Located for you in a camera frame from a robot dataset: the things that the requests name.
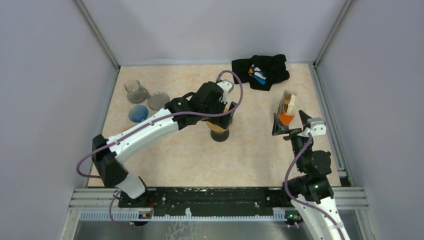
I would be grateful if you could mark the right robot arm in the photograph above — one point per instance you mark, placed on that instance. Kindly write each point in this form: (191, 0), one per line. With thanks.
(306, 183)

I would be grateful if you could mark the clear ribbed glass dripper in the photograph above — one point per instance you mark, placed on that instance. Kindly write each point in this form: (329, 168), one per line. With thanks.
(158, 100)

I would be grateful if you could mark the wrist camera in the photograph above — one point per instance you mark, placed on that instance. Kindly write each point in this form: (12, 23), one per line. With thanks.
(227, 88)
(314, 127)

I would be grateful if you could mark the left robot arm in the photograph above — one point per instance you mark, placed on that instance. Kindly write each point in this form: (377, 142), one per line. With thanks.
(110, 154)

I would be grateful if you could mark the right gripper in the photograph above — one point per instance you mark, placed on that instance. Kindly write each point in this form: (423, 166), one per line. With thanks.
(278, 128)

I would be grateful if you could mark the clear glass carafe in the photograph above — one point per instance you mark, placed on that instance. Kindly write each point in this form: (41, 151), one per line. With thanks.
(135, 92)

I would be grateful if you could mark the black printed cloth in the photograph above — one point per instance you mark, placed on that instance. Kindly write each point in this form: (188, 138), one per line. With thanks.
(261, 72)

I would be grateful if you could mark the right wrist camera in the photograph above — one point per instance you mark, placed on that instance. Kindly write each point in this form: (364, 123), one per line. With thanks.
(314, 127)

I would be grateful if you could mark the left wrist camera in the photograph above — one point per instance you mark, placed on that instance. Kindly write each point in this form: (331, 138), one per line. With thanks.
(227, 88)

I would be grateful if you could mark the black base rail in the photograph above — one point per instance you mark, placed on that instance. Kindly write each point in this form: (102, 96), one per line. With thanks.
(227, 203)

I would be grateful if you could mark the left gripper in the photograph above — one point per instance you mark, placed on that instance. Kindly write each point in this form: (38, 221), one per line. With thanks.
(224, 120)

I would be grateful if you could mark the blue glass dripper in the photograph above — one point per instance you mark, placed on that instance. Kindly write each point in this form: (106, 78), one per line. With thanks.
(138, 113)

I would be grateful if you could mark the orange coffee filter pack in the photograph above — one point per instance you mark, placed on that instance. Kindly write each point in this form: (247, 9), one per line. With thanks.
(286, 108)

